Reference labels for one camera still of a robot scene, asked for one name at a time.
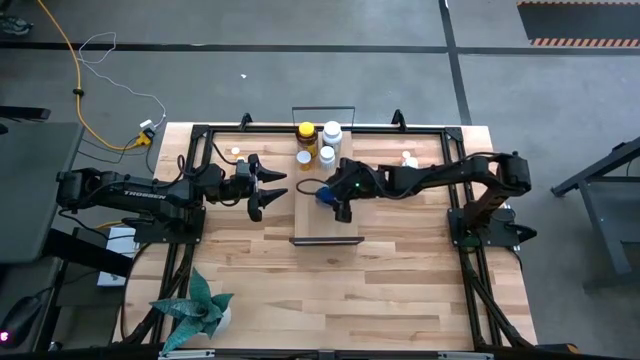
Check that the white bottle yellow striped label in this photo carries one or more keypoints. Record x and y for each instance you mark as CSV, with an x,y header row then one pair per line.
x,y
327,152

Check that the green succulent in white pot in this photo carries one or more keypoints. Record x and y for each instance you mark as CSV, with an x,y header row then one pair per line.
x,y
197,310

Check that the white power supply box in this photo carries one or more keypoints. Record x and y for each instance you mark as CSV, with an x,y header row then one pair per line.
x,y
120,240

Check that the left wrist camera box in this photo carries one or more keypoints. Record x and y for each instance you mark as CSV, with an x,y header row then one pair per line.
x,y
243,171

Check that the wide orange vial white cap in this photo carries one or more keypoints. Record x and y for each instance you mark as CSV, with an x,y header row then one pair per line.
x,y
303,157

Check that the large white bottle maroon label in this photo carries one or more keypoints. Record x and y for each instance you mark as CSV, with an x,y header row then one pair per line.
x,y
332,132

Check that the orange and black clamp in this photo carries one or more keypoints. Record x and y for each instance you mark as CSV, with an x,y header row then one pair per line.
x,y
560,348

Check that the black aluminium table frame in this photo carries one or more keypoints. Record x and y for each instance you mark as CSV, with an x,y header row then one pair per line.
x,y
380,129

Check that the grey desk top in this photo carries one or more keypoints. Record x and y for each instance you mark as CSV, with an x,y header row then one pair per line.
x,y
30,150

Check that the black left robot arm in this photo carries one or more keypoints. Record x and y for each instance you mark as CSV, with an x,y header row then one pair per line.
x,y
145,194

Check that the white bottle blue label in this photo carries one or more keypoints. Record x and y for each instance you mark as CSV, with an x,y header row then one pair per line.
x,y
412,163

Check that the black mat hazard stripe edge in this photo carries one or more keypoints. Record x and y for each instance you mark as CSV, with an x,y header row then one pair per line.
x,y
575,22

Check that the person's shoe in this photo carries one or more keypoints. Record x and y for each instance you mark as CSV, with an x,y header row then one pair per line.
x,y
15,25

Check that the black frame bracket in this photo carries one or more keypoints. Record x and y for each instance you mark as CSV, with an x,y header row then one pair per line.
x,y
246,121
398,119

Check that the white power adapter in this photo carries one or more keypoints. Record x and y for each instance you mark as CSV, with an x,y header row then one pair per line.
x,y
146,123

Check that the clear acrylic tray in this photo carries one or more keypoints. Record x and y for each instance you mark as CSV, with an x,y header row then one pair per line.
x,y
325,220

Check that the black flat bar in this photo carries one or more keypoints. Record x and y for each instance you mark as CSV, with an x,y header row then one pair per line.
x,y
25,113

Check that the silver edge bracket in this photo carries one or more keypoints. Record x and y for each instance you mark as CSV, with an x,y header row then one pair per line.
x,y
465,356
186,354

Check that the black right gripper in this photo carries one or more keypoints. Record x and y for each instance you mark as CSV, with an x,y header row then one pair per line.
x,y
347,179

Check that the black metal stand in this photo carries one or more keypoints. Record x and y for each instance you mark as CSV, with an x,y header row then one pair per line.
x,y
602,227

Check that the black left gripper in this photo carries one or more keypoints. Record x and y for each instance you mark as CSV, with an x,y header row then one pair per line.
x,y
255,187

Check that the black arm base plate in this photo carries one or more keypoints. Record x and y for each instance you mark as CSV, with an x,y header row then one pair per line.
x,y
457,230
192,230

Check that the black computer mouse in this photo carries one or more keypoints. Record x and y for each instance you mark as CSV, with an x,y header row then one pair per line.
x,y
20,317

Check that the clear bottle blue cap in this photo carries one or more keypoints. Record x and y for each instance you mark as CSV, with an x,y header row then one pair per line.
x,y
325,196

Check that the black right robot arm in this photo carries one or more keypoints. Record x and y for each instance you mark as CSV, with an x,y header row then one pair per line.
x,y
450,172

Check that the black desk leg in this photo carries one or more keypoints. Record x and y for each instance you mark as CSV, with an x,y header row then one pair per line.
x,y
85,252

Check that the slim yellow vial white cap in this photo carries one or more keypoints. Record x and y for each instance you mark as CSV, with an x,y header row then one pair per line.
x,y
235,150

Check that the amber fish oil bottle yellow cap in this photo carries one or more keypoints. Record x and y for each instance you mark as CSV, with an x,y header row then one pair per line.
x,y
306,130

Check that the small pink vial white cap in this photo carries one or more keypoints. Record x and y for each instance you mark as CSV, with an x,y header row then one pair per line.
x,y
406,155

